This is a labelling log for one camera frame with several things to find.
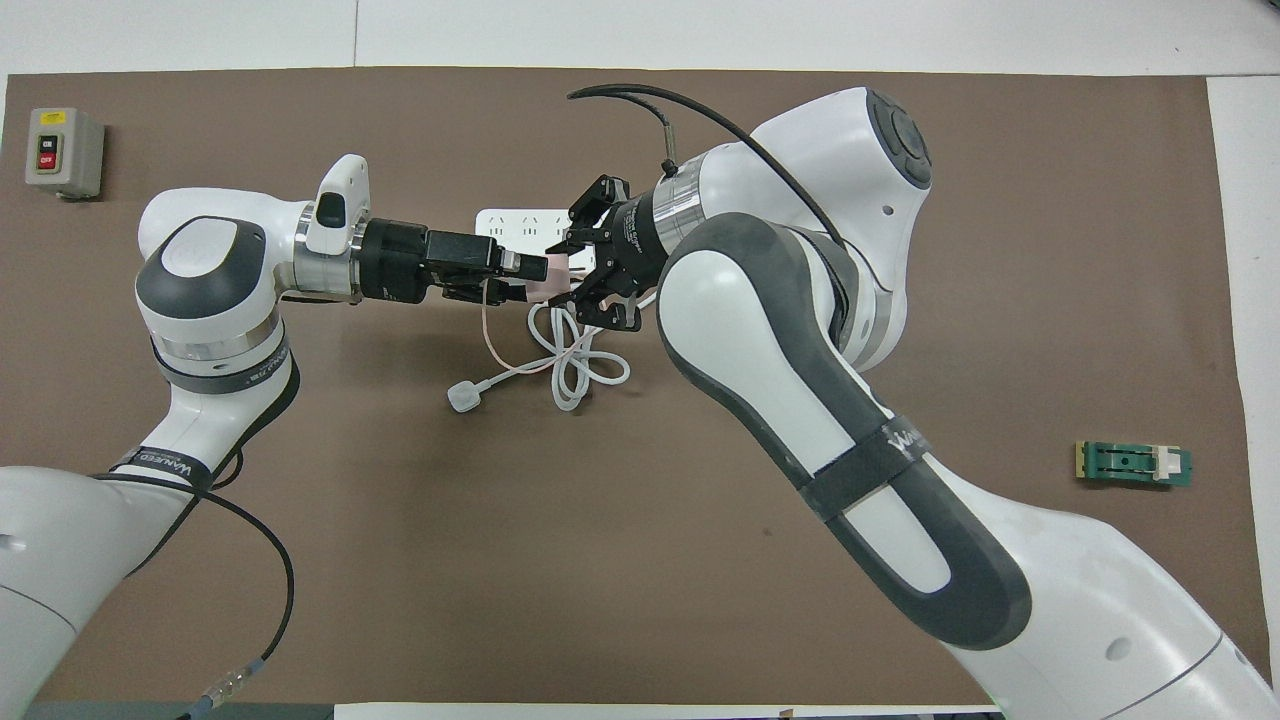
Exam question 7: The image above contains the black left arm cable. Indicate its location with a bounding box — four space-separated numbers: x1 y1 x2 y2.
95 355 301 713

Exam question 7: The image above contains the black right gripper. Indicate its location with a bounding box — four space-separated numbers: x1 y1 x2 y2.
565 175 666 333

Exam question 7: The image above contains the green fixture block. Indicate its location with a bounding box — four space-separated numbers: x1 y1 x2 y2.
1075 441 1193 489

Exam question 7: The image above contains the grey on-off switch box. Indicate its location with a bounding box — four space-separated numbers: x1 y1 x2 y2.
25 107 106 200

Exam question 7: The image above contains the pink charger adapter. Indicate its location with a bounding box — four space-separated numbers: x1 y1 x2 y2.
522 254 576 301

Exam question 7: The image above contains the white power strip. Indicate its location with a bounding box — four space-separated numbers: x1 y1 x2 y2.
475 207 601 271

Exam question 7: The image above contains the brown table mat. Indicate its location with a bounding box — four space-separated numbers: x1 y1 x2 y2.
0 67 1273 706

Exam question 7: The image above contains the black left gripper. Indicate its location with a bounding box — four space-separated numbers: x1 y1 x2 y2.
362 222 549 304

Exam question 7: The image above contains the white power strip cord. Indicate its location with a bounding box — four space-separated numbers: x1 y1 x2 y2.
447 300 633 413

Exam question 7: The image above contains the pink charging cable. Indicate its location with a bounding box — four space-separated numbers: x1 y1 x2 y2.
482 280 561 371

